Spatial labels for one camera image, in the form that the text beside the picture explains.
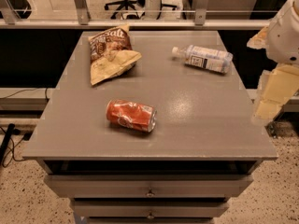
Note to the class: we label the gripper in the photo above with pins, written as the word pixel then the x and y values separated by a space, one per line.
pixel 284 39

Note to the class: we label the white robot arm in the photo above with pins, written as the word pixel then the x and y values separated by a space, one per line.
pixel 280 39

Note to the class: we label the red coke can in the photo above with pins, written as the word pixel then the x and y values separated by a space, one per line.
pixel 131 115

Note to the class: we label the clear plastic water bottle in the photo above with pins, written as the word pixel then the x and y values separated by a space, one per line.
pixel 209 59

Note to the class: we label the grey drawer cabinet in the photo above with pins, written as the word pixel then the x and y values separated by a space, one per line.
pixel 165 143

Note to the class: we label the brown chip bag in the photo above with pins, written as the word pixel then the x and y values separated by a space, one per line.
pixel 111 53

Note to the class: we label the black office chair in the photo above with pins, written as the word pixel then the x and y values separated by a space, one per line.
pixel 124 1

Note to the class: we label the upper grey drawer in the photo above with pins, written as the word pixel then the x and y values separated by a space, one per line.
pixel 148 186

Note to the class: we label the grey drawer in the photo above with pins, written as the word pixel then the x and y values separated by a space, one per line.
pixel 148 186
pixel 149 208

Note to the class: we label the lower grey drawer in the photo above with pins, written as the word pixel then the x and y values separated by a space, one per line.
pixel 149 208

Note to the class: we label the metal window rail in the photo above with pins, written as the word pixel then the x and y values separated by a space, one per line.
pixel 140 24

